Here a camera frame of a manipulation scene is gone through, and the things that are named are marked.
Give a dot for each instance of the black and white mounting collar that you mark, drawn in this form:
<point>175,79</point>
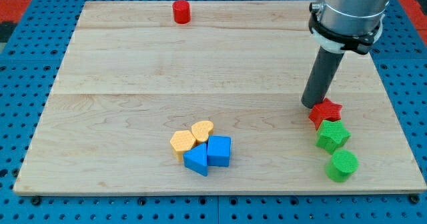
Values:
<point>339,43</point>

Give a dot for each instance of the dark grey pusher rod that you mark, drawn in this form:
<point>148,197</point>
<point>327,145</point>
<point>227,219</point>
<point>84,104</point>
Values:
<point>321,76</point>

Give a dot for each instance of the red cylinder block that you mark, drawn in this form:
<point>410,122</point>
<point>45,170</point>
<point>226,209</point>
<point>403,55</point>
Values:
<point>181,11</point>

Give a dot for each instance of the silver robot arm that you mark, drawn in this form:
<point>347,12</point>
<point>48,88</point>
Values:
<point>339,26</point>

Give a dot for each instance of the red star block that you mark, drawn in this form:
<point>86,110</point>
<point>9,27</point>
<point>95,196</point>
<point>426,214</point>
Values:
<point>326,110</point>

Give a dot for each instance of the green star block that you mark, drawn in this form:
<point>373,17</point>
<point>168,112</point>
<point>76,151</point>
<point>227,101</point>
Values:
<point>332,135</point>

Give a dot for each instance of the green cylinder block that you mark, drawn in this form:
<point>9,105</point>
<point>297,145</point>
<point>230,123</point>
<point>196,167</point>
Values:
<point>342,164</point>

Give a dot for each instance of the blue cube block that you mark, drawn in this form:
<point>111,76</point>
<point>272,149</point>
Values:
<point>219,151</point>

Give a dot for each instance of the yellow heart block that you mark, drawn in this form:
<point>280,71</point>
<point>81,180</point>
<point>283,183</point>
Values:
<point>202,130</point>

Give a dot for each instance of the blue triangle block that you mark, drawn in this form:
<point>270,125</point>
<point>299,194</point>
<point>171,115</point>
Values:
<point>196,159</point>

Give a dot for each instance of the yellow hexagon block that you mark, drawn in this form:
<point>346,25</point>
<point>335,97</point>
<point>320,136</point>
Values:
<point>181,142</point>

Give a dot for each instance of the wooden board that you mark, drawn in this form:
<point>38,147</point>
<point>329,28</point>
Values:
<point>131,77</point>

